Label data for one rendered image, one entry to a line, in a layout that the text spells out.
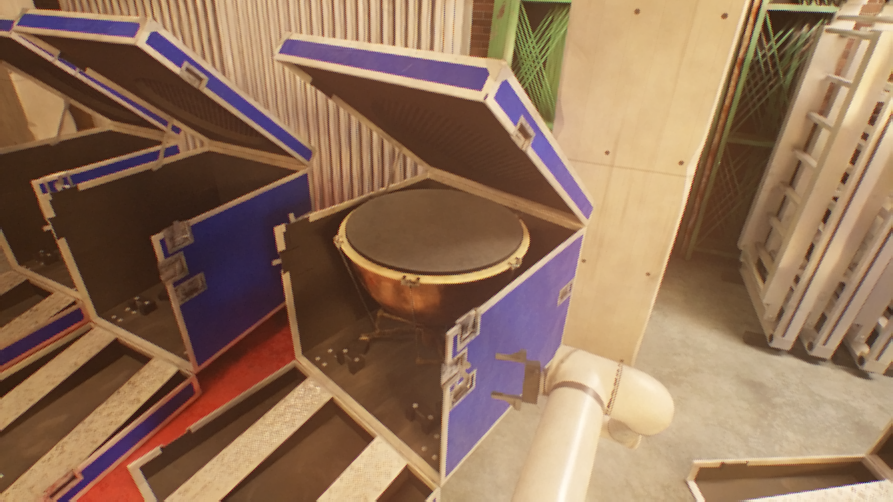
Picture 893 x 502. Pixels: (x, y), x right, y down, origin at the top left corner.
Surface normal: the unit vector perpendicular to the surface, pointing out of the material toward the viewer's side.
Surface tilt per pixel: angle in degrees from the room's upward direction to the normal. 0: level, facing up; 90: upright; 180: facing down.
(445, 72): 52
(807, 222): 90
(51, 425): 2
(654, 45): 90
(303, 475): 1
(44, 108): 90
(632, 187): 90
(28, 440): 2
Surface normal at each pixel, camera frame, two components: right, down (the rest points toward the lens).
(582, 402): 0.18, -0.80
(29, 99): 0.94, 0.18
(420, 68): -0.49, -0.29
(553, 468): -0.10, -0.89
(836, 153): -0.36, 0.42
